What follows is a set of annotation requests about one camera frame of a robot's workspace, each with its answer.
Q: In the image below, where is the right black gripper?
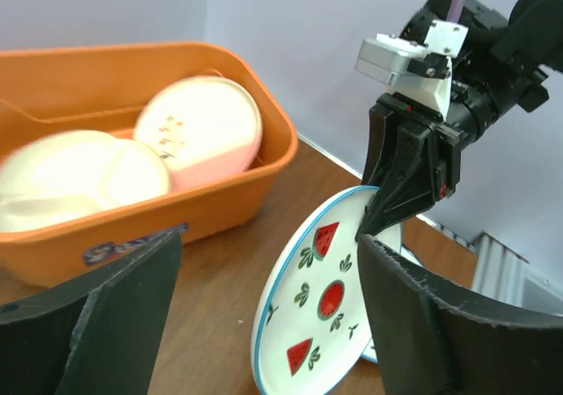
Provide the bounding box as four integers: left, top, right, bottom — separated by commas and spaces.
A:
356, 0, 550, 237

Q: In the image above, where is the aluminium frame rail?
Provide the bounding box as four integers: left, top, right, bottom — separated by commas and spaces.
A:
417, 215, 562, 316

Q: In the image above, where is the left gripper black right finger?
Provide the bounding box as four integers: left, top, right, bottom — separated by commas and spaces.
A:
357, 235, 562, 394

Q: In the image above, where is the orange plastic bin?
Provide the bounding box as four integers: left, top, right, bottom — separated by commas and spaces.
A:
1, 41, 298, 288

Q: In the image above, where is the cream and pink branch plate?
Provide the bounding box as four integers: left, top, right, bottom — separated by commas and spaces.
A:
133, 76, 263, 191

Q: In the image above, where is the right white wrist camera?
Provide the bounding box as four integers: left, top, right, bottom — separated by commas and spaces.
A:
355, 19, 468, 120

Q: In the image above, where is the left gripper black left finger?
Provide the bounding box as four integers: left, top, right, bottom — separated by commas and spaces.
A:
1, 231, 183, 395

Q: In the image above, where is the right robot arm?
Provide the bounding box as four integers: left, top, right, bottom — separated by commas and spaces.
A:
355, 0, 562, 236

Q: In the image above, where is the white divided plate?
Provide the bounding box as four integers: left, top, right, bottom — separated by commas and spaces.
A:
1, 130, 172, 232

